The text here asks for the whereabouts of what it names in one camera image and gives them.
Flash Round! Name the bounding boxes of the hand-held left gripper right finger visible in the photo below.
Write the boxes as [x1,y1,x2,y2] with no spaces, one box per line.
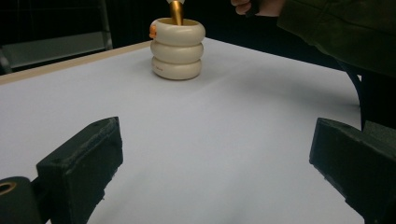
[308,117,396,224]

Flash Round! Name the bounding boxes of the cream ringed brush holder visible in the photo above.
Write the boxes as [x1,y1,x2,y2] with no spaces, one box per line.
[148,17,206,81]

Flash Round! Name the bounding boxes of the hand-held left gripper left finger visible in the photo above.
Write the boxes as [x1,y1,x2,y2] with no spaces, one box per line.
[36,116,124,224]

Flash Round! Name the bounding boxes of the white table cover sheet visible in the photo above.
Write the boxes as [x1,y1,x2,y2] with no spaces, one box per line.
[0,36,365,224]

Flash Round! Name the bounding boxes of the white metal table frame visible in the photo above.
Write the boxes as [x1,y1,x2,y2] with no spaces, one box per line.
[0,0,114,76]

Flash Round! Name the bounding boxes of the makeup brush with gold ferrule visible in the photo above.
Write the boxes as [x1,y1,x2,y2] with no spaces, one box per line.
[166,0,188,26]

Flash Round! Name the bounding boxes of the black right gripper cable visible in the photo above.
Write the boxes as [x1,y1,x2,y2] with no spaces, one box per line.
[337,60,367,132]

